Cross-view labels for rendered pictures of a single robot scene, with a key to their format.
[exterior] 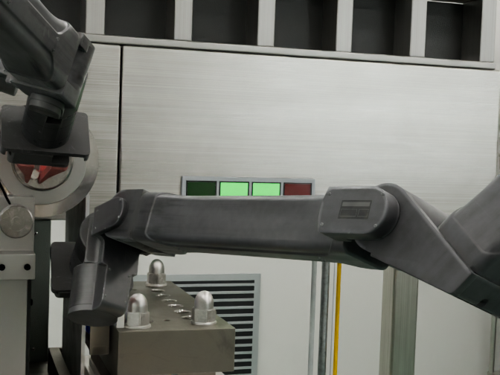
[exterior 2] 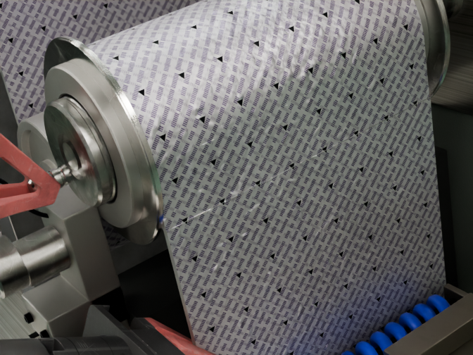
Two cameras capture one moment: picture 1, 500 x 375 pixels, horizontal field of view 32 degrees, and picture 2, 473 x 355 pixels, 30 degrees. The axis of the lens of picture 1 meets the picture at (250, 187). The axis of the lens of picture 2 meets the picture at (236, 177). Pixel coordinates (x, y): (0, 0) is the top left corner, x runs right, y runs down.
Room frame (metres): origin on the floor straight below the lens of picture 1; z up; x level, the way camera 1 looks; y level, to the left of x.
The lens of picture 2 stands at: (1.13, -0.27, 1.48)
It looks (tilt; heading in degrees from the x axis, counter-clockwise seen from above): 28 degrees down; 78
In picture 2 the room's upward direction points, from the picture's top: 12 degrees counter-clockwise
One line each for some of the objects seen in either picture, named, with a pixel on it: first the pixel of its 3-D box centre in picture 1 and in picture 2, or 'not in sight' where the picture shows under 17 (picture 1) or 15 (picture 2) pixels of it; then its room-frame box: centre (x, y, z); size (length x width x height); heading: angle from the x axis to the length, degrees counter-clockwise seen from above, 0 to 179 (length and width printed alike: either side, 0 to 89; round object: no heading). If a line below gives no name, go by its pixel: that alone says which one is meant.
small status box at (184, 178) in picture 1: (249, 196); not in sight; (1.58, 0.00, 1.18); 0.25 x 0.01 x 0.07; 108
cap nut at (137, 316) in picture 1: (137, 309); not in sight; (1.18, 0.15, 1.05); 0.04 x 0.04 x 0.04
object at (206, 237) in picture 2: (75, 253); (324, 267); (1.29, 0.25, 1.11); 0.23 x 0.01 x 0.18; 18
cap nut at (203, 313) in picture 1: (204, 306); not in sight; (1.22, 0.06, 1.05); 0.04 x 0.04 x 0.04
